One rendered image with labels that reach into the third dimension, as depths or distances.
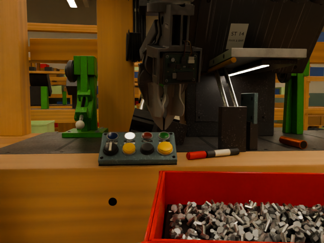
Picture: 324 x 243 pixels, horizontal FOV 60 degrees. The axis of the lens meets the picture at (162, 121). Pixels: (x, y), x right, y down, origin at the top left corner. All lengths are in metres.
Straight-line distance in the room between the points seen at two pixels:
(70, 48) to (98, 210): 0.84
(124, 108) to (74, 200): 0.63
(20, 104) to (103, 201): 0.75
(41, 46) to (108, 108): 0.39
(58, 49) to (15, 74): 0.20
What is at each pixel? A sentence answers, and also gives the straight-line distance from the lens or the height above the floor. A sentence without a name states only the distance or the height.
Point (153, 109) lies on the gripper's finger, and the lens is 0.49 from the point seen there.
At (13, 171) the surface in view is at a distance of 0.59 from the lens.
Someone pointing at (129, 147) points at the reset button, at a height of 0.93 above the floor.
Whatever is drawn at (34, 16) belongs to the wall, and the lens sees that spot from 11.47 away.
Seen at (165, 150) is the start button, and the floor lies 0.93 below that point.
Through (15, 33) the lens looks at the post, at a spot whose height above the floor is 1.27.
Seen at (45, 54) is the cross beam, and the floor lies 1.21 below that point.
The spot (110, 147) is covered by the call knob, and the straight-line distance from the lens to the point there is 0.54.
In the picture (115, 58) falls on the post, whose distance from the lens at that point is 1.14.
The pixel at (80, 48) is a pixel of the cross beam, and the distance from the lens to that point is 1.26.
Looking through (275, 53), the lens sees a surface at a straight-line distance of 0.64.
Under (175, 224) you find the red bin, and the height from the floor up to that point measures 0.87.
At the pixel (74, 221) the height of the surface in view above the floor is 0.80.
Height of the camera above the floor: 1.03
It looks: 5 degrees down
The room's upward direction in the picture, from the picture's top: straight up
